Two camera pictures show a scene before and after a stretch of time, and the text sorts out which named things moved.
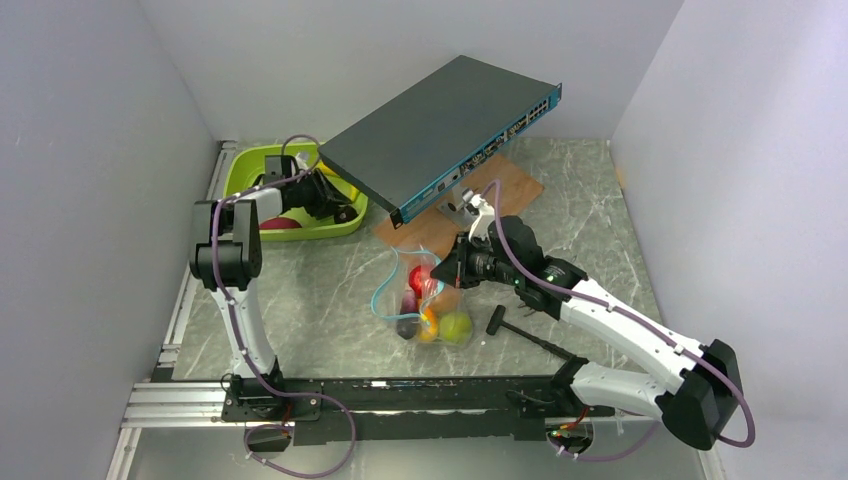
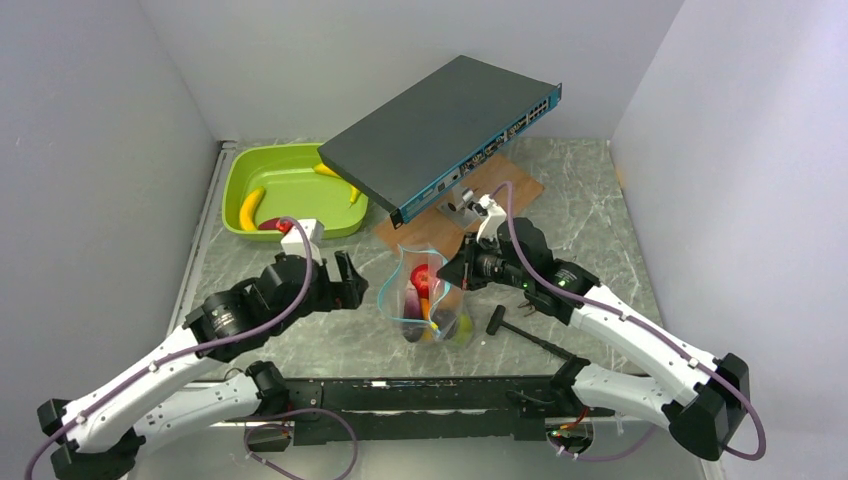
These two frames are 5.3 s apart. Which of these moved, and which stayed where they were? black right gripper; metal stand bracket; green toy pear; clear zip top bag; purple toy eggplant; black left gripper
Moved: black left gripper; green toy pear
Stayed: purple toy eggplant; metal stand bracket; black right gripper; clear zip top bag
